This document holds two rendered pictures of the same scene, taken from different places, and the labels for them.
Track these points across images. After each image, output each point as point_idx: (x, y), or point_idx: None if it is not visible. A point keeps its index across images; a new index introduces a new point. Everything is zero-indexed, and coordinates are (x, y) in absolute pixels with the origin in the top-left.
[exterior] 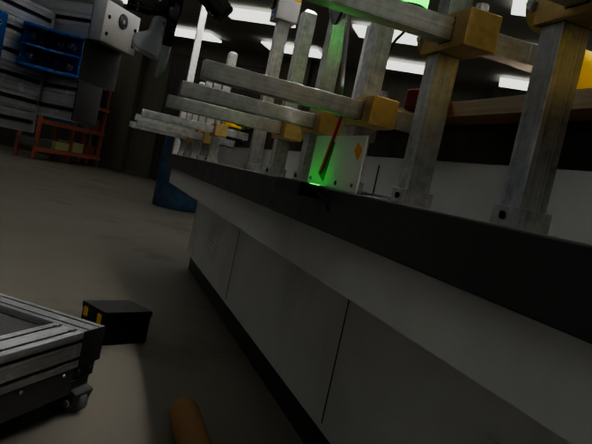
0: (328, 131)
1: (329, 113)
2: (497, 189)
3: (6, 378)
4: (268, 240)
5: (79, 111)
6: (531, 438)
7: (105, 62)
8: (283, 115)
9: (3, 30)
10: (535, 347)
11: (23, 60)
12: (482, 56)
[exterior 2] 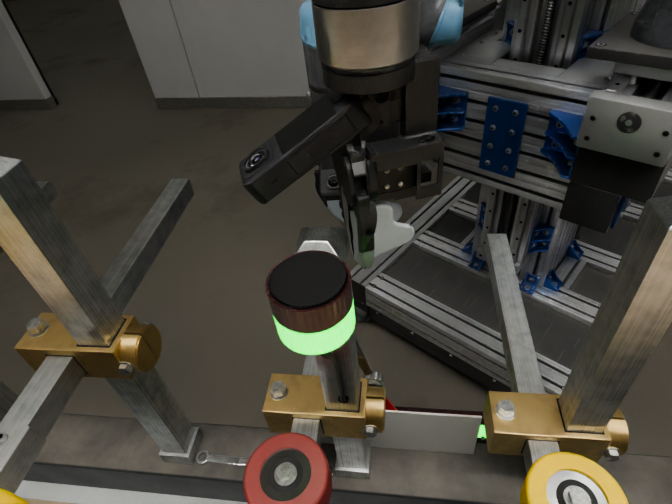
0: (485, 427)
1: (489, 406)
2: None
3: (477, 361)
4: None
5: (572, 212)
6: None
7: (624, 167)
8: (506, 354)
9: (521, 120)
10: None
11: (549, 146)
12: (73, 390)
